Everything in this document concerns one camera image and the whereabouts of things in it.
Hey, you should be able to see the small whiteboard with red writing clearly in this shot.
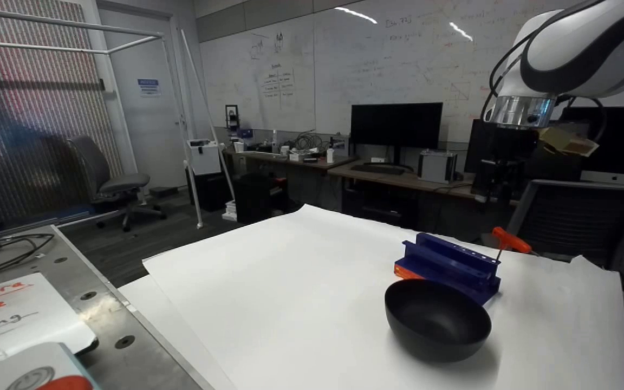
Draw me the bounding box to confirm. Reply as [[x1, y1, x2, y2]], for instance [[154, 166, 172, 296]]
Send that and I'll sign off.
[[0, 272, 99, 380]]

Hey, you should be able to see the black cabinet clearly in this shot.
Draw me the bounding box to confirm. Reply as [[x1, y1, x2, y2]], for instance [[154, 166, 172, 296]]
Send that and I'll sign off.
[[186, 170, 232, 212]]

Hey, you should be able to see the black cable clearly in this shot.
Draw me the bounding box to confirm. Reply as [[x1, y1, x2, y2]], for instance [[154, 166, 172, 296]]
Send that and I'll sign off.
[[0, 233, 56, 280]]

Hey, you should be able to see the white box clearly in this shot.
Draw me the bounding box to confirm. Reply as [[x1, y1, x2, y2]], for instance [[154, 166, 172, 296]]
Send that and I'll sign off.
[[186, 139, 222, 176]]

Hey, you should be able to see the white pipe frame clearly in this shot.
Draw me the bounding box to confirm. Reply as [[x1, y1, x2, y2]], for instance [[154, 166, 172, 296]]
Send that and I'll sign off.
[[0, 5, 237, 230]]

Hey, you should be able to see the blue tool holder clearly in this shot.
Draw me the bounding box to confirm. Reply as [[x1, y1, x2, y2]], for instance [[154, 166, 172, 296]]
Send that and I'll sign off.
[[394, 232, 502, 306]]

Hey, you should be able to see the black keyboard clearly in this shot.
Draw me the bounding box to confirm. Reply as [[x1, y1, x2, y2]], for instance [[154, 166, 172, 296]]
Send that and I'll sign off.
[[350, 164, 408, 176]]

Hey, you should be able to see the silver computer box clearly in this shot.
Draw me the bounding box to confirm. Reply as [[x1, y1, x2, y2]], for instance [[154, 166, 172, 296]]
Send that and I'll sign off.
[[418, 149, 458, 184]]

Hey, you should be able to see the door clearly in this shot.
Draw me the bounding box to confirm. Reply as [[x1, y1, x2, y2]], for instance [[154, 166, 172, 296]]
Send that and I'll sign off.
[[97, 0, 189, 191]]

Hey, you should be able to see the grey office chair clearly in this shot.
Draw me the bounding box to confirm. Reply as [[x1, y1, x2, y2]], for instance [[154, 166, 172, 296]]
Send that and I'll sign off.
[[67, 135, 168, 233]]

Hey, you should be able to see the white board with red patch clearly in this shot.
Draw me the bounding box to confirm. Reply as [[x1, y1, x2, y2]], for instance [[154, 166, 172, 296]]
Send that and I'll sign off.
[[0, 342, 102, 390]]

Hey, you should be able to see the orange handled wrench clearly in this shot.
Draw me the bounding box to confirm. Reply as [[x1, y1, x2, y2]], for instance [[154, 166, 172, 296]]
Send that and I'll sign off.
[[491, 226, 534, 264]]

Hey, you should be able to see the black mesh office chair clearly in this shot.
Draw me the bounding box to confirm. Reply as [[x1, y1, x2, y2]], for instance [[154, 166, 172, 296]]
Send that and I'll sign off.
[[506, 179, 624, 271]]

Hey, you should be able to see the wooden desk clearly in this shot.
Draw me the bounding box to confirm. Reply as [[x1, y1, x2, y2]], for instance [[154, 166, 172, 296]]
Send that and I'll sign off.
[[224, 149, 358, 213], [327, 161, 519, 228]]

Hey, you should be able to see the black bowl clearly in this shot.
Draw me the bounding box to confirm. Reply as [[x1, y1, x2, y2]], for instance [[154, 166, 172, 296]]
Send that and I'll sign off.
[[385, 278, 492, 363]]

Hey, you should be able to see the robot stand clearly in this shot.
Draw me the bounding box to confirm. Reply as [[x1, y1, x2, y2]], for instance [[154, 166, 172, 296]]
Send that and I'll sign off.
[[0, 224, 205, 390]]

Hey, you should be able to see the wall whiteboard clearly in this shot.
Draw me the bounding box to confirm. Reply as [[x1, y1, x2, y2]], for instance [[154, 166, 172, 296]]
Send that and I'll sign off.
[[198, 0, 624, 144]]

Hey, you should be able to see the patterned screen panel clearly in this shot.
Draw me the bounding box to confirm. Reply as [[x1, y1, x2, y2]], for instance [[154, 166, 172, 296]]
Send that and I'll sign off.
[[0, 0, 124, 231]]

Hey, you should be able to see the orange tool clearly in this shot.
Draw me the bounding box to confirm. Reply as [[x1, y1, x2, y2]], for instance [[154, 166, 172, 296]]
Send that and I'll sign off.
[[394, 263, 425, 281]]

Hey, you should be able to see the white paper sheet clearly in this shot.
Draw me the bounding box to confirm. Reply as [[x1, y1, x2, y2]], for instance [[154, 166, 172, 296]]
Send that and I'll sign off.
[[119, 204, 624, 390]]

